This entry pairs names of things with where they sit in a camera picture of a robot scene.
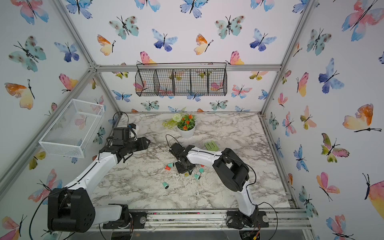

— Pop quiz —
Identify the black wire wall basket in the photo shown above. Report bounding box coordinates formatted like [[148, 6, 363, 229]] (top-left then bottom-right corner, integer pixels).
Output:
[[134, 62, 228, 97]]

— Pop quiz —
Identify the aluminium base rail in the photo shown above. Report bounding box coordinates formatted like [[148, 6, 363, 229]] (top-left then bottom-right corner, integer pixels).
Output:
[[59, 209, 313, 232]]

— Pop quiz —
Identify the green garden fork wooden handle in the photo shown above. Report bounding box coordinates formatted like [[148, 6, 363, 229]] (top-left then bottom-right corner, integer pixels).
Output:
[[205, 141, 219, 152]]

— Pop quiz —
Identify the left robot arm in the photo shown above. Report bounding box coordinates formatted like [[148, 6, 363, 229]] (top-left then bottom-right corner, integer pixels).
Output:
[[45, 124, 151, 233]]

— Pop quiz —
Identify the white pot with flowers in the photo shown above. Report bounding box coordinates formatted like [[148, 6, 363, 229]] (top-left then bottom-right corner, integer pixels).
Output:
[[162, 113, 197, 139]]

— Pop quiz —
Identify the white mesh wall basket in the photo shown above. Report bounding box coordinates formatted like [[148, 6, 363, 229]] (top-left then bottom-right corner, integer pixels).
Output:
[[39, 99, 105, 158]]

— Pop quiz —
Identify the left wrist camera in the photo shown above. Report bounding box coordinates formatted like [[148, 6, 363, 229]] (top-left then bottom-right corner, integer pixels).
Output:
[[128, 124, 138, 138]]

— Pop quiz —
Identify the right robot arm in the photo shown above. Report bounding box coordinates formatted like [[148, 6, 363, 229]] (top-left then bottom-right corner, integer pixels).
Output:
[[169, 143, 269, 230]]

